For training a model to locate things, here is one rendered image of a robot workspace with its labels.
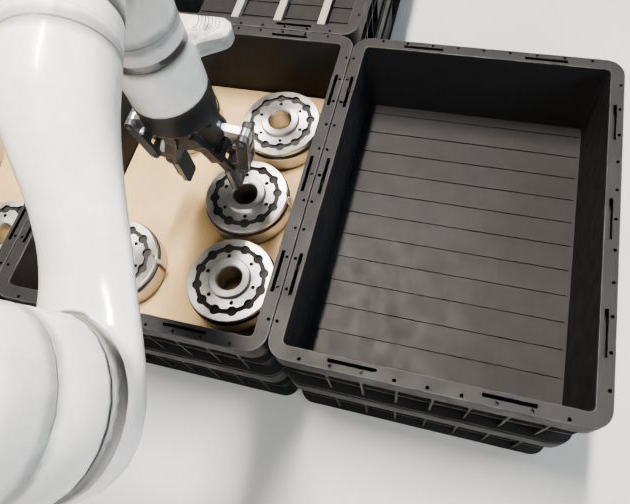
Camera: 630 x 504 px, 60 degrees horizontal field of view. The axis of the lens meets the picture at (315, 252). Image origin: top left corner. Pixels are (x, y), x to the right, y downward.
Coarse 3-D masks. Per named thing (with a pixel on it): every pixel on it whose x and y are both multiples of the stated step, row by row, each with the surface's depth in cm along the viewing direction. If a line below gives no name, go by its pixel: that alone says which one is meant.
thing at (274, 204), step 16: (224, 176) 68; (256, 176) 67; (272, 176) 67; (208, 192) 67; (224, 192) 67; (272, 192) 66; (208, 208) 66; (224, 208) 67; (272, 208) 66; (224, 224) 65; (240, 224) 65; (256, 224) 64
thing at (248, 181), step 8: (248, 184) 67; (256, 184) 66; (232, 192) 66; (264, 192) 66; (232, 200) 66; (256, 200) 65; (232, 208) 66; (240, 208) 65; (248, 208) 65; (256, 208) 65
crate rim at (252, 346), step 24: (336, 72) 64; (336, 96) 63; (312, 144) 60; (312, 168) 59; (24, 240) 59; (288, 240) 55; (288, 264) 54; (0, 288) 57; (24, 288) 57; (264, 312) 52; (168, 336) 54; (192, 336) 52; (216, 336) 52; (240, 336) 52; (264, 336) 51
